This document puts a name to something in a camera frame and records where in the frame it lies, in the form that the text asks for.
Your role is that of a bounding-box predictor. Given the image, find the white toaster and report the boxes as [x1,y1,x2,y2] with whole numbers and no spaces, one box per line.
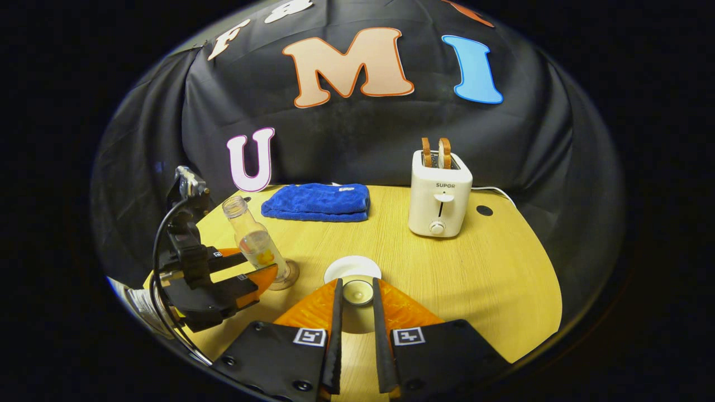
[408,150,474,238]

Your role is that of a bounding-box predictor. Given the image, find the cork coaster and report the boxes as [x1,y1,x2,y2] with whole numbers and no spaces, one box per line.
[268,259,301,291]

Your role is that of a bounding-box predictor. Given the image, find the cream teacup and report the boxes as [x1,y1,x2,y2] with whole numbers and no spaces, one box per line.
[324,256,383,286]

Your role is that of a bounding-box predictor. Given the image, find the cream teacup lid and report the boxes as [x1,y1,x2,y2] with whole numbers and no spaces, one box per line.
[341,277,375,308]

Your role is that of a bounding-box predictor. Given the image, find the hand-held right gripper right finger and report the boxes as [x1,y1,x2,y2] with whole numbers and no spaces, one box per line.
[371,277,512,401]

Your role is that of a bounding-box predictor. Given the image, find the black backdrop cloth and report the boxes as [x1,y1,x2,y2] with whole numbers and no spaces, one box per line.
[92,0,623,336]

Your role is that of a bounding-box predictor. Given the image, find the white toaster power cord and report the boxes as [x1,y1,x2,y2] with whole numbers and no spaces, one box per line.
[471,186,518,209]

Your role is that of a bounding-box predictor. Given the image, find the blue folded towel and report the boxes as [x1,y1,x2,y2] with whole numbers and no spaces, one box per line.
[261,183,371,223]

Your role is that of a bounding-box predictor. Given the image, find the clear plastic water bottle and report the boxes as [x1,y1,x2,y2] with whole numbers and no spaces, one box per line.
[222,195,291,285]

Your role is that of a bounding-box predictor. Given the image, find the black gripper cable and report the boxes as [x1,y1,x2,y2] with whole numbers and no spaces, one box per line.
[150,198,215,367]

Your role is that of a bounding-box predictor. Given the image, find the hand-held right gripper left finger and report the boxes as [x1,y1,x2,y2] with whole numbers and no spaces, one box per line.
[211,277,344,402]

